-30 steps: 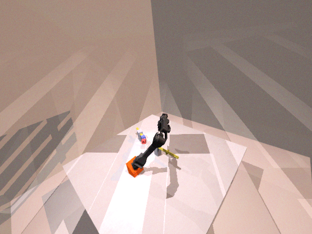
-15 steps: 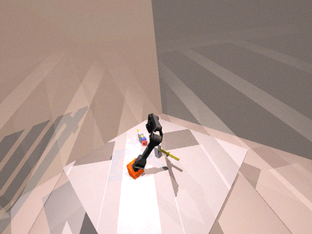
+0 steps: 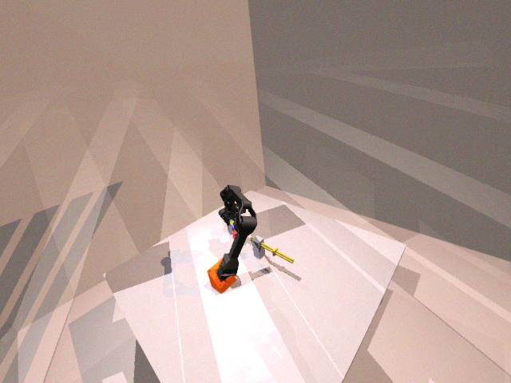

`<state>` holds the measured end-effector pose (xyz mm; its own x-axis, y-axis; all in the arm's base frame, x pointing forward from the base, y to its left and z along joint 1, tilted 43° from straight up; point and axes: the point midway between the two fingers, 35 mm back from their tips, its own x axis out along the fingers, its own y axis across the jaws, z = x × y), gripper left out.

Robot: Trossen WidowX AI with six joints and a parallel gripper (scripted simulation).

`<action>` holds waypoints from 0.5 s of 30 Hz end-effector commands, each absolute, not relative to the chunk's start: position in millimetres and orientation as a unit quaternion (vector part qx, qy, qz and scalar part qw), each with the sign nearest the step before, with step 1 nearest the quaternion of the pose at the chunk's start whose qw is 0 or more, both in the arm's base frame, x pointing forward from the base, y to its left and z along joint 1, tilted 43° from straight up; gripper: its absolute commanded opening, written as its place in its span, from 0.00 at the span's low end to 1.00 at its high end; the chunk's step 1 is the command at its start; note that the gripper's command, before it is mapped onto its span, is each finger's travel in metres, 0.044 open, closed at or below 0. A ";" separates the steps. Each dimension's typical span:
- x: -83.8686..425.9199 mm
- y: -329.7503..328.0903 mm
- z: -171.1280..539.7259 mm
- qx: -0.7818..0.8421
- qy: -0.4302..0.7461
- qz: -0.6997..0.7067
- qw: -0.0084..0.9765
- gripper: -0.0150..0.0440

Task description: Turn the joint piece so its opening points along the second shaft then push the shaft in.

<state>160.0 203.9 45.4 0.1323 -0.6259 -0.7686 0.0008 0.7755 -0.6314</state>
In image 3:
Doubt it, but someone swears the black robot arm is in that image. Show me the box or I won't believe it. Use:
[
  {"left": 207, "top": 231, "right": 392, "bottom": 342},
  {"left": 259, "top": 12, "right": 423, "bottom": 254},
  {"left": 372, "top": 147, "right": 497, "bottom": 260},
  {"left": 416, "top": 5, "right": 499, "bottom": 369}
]
[{"left": 215, "top": 185, "right": 257, "bottom": 282}]

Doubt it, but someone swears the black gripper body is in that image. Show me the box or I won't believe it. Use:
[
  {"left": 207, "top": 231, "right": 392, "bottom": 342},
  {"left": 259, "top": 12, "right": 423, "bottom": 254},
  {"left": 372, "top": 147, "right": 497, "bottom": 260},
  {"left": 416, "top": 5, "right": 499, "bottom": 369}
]
[{"left": 218, "top": 207, "right": 237, "bottom": 229}]

